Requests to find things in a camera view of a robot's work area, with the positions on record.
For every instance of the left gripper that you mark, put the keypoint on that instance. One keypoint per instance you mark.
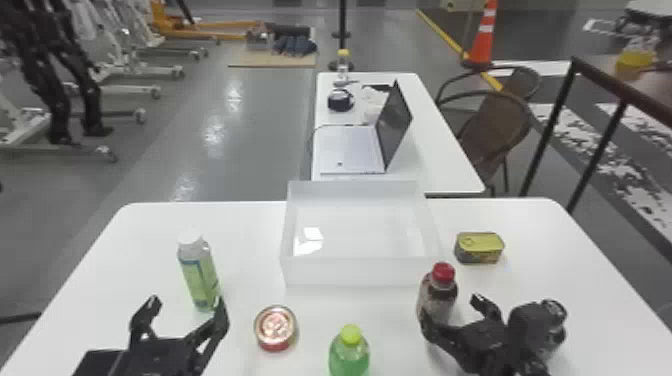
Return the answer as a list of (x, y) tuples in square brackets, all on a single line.
[(160, 359)]

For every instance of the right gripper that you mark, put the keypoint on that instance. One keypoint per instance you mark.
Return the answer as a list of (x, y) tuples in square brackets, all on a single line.
[(485, 346)]

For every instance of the brown bottle with red cap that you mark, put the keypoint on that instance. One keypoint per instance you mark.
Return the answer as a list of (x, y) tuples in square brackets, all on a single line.
[(438, 296)]

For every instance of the green bottle with white cap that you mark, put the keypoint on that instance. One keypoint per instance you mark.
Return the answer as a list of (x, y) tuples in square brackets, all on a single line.
[(198, 275)]

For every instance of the yellow can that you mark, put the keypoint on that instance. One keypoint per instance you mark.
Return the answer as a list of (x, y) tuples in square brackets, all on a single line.
[(479, 248)]

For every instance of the red can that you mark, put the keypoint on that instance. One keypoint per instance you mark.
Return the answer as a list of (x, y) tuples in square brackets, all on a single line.
[(275, 328)]

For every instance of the clear box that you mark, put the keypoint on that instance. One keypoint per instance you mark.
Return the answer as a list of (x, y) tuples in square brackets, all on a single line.
[(359, 262)]

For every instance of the white side table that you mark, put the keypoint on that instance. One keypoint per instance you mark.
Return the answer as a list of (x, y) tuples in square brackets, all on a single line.
[(436, 157)]

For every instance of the brown chair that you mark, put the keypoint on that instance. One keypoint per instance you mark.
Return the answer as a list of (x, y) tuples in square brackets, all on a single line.
[(525, 81), (496, 131)]

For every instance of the silver laptop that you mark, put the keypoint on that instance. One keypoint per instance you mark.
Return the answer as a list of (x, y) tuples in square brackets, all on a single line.
[(352, 149)]

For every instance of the black round case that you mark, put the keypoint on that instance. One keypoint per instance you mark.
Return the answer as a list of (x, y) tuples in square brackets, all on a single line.
[(340, 100)]

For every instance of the clear bottle with yellow cap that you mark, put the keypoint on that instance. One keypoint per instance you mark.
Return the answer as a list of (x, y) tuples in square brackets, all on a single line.
[(343, 65)]

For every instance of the orange cone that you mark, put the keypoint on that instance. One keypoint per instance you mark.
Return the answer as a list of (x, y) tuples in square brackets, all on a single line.
[(483, 36)]

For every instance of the dark side table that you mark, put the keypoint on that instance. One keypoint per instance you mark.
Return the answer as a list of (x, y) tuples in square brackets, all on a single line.
[(630, 86)]

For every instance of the yellow pallet jack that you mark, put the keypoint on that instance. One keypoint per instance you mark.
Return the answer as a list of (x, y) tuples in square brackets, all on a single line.
[(199, 29)]

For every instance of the yellow cup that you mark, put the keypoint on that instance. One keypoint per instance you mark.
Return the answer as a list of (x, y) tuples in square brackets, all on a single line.
[(633, 62)]

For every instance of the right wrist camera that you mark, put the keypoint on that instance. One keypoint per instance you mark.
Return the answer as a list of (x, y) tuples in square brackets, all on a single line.
[(535, 328)]

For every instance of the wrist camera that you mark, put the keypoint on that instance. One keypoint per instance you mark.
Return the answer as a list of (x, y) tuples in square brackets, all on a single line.
[(97, 365), (535, 328)]

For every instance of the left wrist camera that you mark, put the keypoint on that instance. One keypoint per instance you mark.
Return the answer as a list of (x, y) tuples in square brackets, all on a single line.
[(97, 365)]

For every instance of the black post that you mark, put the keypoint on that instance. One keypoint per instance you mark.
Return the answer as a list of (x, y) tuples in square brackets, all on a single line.
[(342, 31)]

